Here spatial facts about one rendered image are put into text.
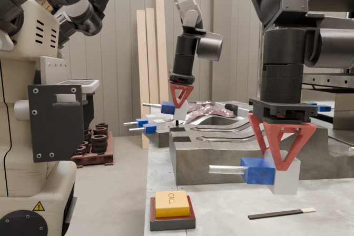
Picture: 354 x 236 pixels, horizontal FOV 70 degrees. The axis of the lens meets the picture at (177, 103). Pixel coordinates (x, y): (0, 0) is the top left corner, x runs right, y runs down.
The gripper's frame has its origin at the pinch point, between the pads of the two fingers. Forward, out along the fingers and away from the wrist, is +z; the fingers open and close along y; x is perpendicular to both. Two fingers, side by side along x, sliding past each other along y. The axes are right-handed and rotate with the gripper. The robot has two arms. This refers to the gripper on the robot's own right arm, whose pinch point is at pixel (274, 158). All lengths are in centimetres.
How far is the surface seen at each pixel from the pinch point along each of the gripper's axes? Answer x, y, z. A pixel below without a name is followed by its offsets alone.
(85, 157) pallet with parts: 106, 234, 84
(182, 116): 12.8, 35.9, -0.1
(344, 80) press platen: -62, 75, -12
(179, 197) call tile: 14.3, 7.1, 10.3
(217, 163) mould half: 4.9, 20.0, 8.2
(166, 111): 17.4, 35.8, -1.4
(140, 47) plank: 59, 329, -45
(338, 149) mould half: -29.2, 26.7, 6.3
